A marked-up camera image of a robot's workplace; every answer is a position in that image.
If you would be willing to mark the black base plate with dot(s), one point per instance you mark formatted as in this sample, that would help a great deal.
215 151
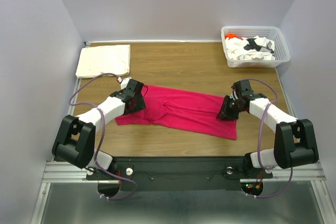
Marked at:
188 173

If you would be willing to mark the orange garment in basket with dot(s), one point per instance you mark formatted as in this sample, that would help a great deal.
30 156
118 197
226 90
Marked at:
230 36

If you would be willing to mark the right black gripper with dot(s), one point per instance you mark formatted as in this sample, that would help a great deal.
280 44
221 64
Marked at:
224 114

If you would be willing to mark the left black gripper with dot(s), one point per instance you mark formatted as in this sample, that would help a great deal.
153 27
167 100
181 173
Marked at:
140 104

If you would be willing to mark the black white garment in basket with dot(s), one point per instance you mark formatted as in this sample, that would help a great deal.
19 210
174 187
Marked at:
252 45

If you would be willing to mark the pink t-shirt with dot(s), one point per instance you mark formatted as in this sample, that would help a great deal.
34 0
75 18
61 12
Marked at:
182 110

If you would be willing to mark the aluminium frame rail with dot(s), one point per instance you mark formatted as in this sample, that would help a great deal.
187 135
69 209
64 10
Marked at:
62 172

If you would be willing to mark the white crumpled shirt in basket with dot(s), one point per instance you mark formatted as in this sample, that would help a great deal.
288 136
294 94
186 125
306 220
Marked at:
236 51

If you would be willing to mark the white plastic basket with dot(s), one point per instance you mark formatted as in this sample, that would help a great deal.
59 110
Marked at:
282 54

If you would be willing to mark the folded white t-shirt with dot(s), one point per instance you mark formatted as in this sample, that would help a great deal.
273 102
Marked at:
94 61

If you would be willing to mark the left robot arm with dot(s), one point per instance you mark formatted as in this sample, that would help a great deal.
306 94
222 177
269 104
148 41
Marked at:
75 139

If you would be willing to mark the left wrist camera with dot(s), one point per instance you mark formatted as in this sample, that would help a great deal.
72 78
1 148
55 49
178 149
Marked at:
123 82

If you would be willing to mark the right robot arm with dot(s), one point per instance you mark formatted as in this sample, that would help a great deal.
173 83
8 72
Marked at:
295 141

